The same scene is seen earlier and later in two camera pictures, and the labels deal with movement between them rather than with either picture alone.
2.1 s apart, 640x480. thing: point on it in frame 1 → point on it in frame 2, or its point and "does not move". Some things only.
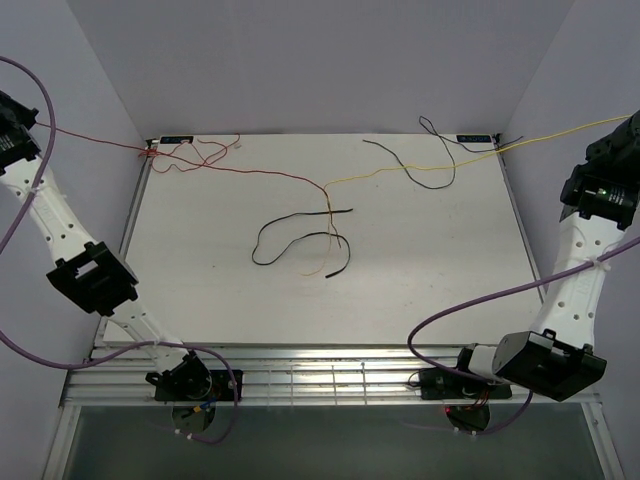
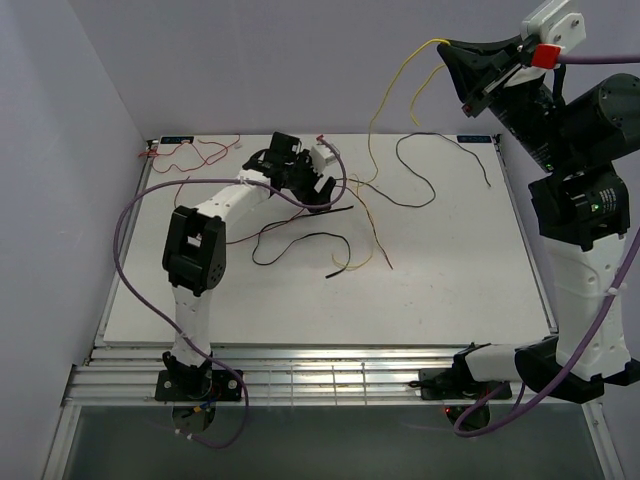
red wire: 245,170 → 297,216
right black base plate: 450,384 does not move
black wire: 451,154 → 420,174
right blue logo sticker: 473,138 does not move
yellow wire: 439,167 → 369,137
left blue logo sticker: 175,139 does not move
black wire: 304,236 does not move
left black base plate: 222,389 does not move
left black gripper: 27,116 → 309,196
